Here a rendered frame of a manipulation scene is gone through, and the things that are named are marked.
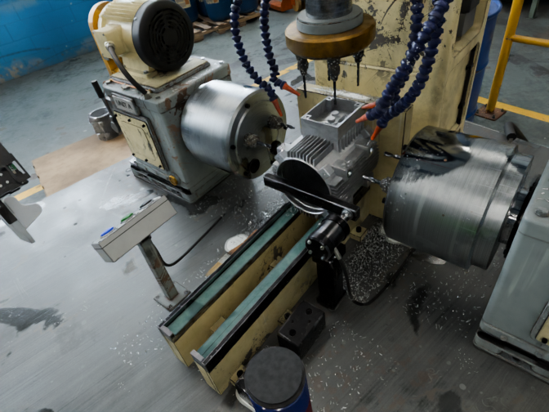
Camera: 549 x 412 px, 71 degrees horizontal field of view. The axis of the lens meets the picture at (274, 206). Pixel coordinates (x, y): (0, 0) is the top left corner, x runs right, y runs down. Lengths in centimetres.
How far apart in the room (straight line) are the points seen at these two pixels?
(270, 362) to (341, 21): 60
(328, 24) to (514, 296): 58
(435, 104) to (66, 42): 564
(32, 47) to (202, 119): 523
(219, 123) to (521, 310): 75
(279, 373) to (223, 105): 74
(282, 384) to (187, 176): 91
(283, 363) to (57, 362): 75
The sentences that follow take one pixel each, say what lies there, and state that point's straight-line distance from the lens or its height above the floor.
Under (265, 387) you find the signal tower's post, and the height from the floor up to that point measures 122.
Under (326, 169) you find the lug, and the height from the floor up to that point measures 109.
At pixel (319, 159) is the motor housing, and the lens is 85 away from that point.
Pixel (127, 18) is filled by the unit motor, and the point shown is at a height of 134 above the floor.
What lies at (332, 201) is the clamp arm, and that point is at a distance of 83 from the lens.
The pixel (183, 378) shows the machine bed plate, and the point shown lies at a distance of 91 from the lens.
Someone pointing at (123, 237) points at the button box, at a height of 107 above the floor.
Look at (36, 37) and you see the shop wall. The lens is 618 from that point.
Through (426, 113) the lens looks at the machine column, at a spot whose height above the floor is 108.
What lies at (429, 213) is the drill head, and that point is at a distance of 74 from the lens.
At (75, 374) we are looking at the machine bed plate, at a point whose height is 80.
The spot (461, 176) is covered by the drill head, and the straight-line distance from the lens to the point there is 73.
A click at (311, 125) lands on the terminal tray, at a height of 113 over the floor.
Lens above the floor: 158
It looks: 41 degrees down
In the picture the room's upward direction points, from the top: 10 degrees counter-clockwise
